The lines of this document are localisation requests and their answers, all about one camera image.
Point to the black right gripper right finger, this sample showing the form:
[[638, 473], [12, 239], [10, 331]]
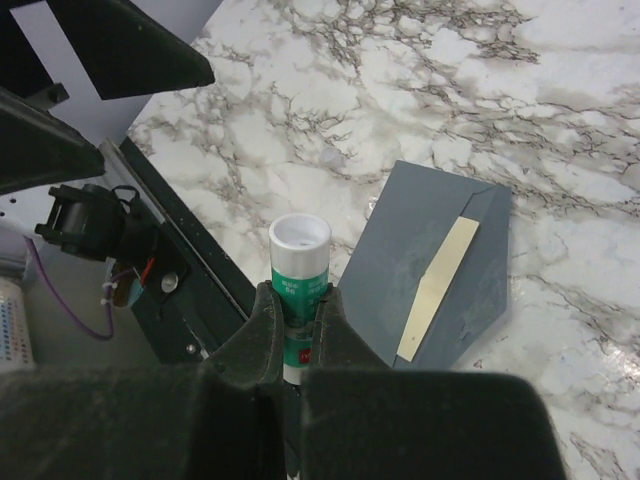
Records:
[[361, 419]]

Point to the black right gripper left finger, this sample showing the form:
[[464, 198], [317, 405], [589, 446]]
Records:
[[220, 418]]

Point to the beige letter paper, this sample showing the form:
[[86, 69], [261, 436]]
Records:
[[434, 284]]

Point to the green white glue stick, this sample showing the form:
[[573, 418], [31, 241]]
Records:
[[300, 256]]

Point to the grey envelope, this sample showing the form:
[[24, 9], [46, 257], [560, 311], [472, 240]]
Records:
[[411, 218]]

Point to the white glue stick cap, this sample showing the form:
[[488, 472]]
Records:
[[332, 158]]

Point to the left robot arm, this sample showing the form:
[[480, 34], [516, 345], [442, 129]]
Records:
[[74, 76]]

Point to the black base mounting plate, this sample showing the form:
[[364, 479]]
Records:
[[194, 297]]

